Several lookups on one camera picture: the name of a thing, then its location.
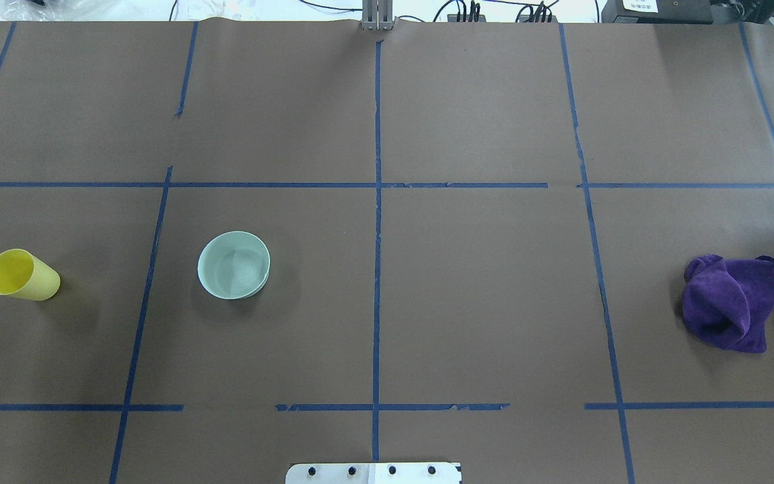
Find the purple cloth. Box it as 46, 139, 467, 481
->
681, 254, 774, 354

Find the pale green bowl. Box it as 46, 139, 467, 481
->
197, 231, 271, 300

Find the black device with cables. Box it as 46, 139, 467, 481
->
600, 1, 763, 25

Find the aluminium frame post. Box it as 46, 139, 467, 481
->
360, 0, 396, 31

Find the yellow plastic cup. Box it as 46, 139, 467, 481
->
0, 249, 61, 301

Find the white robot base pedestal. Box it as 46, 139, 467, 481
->
285, 462, 463, 483

